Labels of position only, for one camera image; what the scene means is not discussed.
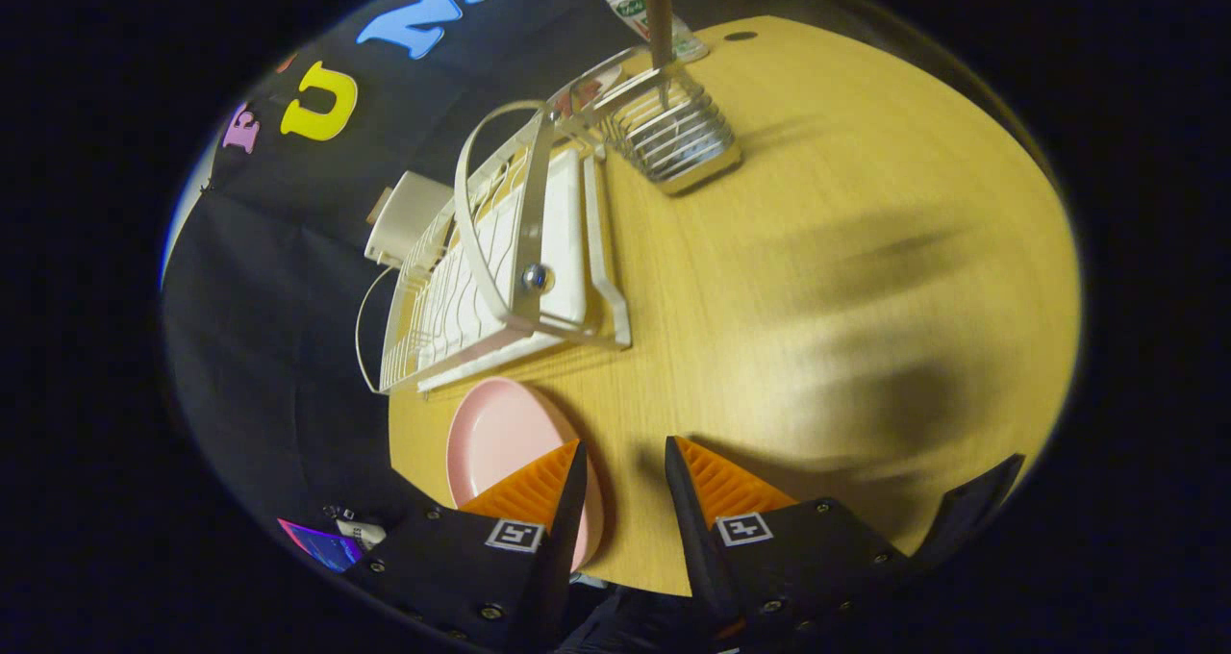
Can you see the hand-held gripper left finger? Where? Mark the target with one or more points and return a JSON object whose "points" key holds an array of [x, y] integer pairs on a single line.
{"points": [[462, 567]]}

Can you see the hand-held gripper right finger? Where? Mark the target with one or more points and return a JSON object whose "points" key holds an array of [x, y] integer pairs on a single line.
{"points": [[808, 558]]}

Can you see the pink plate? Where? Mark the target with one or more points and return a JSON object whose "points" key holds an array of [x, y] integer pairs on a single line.
{"points": [[500, 433]]}

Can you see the beige round plate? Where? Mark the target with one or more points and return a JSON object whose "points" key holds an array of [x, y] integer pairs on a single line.
{"points": [[608, 75]]}

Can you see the white printed mug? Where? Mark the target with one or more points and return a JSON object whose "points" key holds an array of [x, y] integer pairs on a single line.
{"points": [[365, 535]]}

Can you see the computer monitor screen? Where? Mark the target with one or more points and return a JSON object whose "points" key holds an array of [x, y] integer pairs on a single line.
{"points": [[322, 543]]}

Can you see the black backdrop cloth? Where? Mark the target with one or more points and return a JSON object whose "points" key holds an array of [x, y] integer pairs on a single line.
{"points": [[288, 298]]}

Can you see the white toaster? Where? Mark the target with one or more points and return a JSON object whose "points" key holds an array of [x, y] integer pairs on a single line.
{"points": [[409, 216]]}

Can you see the brown bread slice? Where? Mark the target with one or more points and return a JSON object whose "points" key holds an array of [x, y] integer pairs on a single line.
{"points": [[378, 205]]}

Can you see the white green drink bottle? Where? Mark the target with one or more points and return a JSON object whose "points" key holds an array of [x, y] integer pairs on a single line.
{"points": [[630, 5]]}

